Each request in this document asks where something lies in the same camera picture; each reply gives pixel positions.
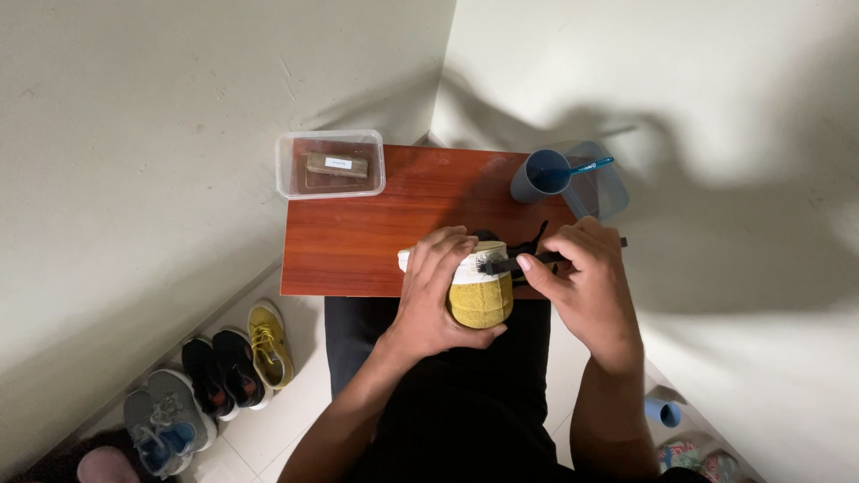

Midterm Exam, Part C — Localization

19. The person's right hand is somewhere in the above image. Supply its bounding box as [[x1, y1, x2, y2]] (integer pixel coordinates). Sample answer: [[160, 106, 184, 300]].
[[517, 216, 646, 374]]

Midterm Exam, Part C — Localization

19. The person's left hand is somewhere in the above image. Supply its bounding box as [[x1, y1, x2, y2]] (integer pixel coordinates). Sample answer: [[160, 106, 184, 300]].
[[381, 226, 508, 360]]

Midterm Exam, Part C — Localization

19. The yellow suede shoe white sole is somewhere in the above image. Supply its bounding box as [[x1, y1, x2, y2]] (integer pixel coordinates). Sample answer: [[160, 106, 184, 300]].
[[398, 240, 515, 330]]

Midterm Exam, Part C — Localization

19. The black cleaning brush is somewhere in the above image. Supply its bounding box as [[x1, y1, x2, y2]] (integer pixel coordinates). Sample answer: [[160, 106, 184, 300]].
[[477, 237, 629, 276]]

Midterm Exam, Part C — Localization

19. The black shoelace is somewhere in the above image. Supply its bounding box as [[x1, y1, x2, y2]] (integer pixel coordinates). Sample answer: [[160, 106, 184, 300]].
[[472, 220, 559, 271]]

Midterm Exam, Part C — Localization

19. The clear bluish container lid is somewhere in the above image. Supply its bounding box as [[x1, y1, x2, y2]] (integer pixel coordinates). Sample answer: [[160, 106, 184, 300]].
[[550, 140, 630, 221]]

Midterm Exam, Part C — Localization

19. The person's black clothing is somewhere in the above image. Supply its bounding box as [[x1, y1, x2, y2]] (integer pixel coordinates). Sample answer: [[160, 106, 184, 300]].
[[325, 295, 712, 483]]

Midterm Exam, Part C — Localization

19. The grey-blue plastic cup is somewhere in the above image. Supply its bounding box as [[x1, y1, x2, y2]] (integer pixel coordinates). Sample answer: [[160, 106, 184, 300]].
[[509, 149, 573, 205]]

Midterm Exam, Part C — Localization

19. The blue toothbrush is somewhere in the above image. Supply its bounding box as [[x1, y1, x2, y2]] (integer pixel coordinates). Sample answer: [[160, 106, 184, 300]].
[[537, 156, 616, 186]]

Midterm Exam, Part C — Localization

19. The yellow sneaker with yellow laces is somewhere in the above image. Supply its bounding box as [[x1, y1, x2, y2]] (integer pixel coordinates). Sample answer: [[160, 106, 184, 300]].
[[247, 301, 295, 392]]

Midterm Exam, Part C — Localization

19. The brown block with white label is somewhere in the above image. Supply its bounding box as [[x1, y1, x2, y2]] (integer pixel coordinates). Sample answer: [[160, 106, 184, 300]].
[[305, 152, 370, 180]]

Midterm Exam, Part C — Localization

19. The black sneaker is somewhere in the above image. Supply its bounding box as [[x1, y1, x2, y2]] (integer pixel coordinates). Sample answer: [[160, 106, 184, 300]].
[[181, 337, 240, 423], [212, 327, 273, 411]]

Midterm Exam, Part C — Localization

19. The colourful patterned bundle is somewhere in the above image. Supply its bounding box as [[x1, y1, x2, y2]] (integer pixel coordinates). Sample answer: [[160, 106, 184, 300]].
[[655, 436, 740, 483]]

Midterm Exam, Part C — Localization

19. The clear plastic container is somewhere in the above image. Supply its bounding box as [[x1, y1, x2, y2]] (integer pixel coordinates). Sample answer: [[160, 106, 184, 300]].
[[275, 129, 387, 201]]

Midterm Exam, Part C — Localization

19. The grey sneaker with blue lining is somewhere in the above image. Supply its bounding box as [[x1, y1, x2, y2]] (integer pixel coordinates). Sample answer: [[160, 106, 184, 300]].
[[148, 369, 218, 452], [123, 390, 196, 479]]

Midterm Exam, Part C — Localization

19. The pink rounded object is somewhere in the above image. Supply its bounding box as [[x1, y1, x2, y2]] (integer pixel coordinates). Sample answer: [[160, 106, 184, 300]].
[[76, 446, 142, 483]]

